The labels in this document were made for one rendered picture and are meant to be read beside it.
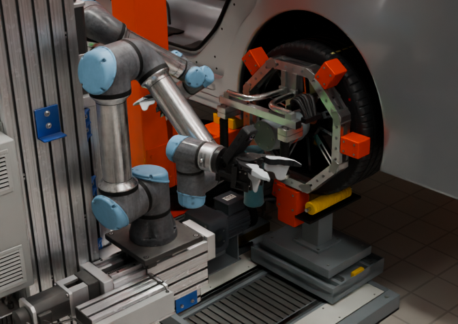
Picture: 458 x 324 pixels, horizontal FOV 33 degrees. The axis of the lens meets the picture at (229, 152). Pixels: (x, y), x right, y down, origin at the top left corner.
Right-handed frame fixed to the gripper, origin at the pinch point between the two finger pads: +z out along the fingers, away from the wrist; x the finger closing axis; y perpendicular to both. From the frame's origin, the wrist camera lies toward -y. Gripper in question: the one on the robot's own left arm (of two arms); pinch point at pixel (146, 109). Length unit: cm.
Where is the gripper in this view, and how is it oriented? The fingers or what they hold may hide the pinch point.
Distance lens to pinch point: 314.1
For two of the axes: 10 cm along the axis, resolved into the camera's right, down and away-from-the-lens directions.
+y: 1.3, 8.7, -4.8
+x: 6.7, 2.8, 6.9
